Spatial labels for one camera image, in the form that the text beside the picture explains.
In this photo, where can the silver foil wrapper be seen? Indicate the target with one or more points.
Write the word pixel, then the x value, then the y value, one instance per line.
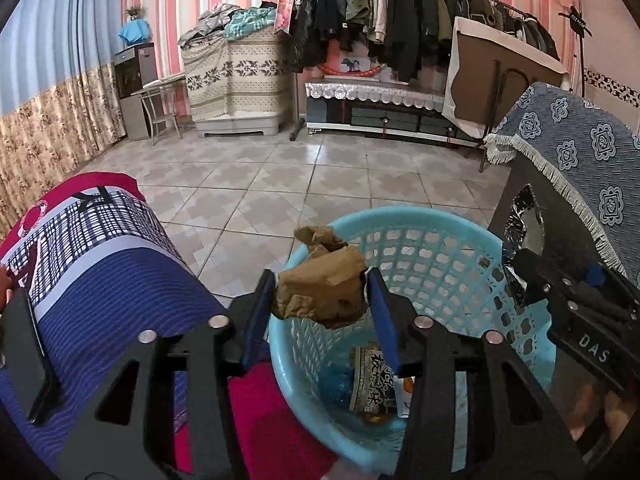
pixel 520 232

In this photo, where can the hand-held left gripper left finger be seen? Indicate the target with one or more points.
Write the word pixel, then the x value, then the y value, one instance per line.
pixel 255 312

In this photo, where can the dark furniture under cloth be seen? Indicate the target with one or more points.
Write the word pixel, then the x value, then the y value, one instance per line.
pixel 560 240

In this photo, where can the blue patterned fringed cloth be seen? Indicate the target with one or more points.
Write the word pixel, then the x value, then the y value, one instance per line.
pixel 575 160

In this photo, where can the cabinet under patterned cloth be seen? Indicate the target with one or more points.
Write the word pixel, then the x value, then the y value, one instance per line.
pixel 235 87

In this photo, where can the blue and floral curtain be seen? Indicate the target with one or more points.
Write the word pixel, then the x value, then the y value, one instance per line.
pixel 40 90

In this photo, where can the low cabinet with lace cloth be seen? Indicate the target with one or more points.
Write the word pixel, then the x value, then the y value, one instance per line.
pixel 380 110

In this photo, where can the orange and white packet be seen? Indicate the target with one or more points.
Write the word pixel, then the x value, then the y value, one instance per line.
pixel 405 395

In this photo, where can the metal folding chair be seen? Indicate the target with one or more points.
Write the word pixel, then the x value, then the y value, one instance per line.
pixel 160 105

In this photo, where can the grey water dispenser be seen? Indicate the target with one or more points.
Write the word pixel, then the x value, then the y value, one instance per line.
pixel 134 92

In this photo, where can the striped purple and red blanket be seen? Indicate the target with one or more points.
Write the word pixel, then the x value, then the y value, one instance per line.
pixel 110 290

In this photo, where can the pile of clothes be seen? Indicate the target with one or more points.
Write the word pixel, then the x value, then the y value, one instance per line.
pixel 230 17

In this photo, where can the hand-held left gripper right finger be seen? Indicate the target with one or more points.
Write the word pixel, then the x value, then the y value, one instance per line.
pixel 386 322

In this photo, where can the folded table with white cloth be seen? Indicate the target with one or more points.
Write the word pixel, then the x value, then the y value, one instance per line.
pixel 500 85

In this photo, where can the clothes rack with hanging clothes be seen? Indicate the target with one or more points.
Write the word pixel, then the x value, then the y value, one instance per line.
pixel 415 15

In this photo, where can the light blue plastic basket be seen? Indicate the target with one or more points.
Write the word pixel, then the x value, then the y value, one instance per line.
pixel 450 280

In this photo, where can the black coat stand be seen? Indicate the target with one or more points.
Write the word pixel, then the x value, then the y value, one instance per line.
pixel 577 27

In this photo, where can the person's right hand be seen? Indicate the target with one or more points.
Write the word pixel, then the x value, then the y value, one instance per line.
pixel 602 410

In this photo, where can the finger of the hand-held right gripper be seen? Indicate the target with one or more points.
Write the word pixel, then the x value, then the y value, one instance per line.
pixel 555 285
pixel 600 276

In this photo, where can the blue cloth with plant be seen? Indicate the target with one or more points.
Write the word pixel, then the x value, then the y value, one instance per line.
pixel 135 27

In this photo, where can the pink hanging bag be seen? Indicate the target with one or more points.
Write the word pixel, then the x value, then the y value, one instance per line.
pixel 285 10

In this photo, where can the patterned snack packet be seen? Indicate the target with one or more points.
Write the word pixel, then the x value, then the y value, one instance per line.
pixel 377 375

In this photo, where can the black flat case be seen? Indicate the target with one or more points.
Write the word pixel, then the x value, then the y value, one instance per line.
pixel 30 350

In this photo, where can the brown paper bag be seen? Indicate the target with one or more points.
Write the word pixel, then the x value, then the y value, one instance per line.
pixel 322 280

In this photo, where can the picture box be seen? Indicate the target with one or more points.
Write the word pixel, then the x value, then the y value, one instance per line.
pixel 357 64

